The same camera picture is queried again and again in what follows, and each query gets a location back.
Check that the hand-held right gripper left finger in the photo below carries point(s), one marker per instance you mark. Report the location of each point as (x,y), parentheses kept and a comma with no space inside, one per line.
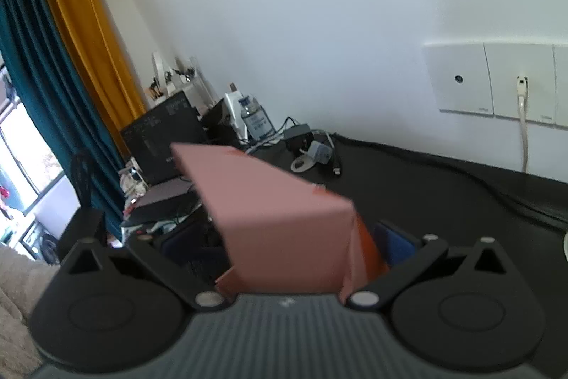
(182,250)

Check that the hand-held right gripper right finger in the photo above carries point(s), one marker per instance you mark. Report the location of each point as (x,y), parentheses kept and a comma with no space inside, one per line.
(397,246)

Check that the pink cardboard box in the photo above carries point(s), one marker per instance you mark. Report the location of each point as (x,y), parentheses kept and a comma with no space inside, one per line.
(275,219)

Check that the black desktop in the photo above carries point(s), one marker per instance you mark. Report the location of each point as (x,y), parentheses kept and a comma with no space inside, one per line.
(443,206)

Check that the grey flat case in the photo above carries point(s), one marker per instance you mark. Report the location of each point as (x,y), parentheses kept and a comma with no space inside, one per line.
(164,197)

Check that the black computer monitor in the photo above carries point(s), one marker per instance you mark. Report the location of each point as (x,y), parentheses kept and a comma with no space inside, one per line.
(164,135)

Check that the blue-grey charger plug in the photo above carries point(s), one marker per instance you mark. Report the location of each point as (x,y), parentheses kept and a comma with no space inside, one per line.
(318,151)

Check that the white round disc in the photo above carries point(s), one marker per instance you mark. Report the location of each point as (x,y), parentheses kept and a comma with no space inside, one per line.
(301,166)

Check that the small black box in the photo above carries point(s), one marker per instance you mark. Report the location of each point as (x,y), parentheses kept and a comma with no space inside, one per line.
(217,121)

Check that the white standing tube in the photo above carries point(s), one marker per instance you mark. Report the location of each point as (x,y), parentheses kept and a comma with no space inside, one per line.
(233,112)

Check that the black power adapter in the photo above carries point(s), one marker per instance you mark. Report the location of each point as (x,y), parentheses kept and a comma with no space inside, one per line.
(296,135)

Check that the beige fleece blanket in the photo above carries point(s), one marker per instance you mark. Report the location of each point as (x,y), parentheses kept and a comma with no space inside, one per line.
(17,308)

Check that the window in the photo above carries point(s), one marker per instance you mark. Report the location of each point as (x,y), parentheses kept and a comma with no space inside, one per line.
(26,166)

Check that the teal curtain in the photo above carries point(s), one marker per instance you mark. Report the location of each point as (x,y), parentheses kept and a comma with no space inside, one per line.
(44,95)

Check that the yellow curtain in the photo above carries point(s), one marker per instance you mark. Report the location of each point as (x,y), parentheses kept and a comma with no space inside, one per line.
(84,28)

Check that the white network wall plate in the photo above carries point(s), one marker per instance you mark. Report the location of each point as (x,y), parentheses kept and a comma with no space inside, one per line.
(537,68)

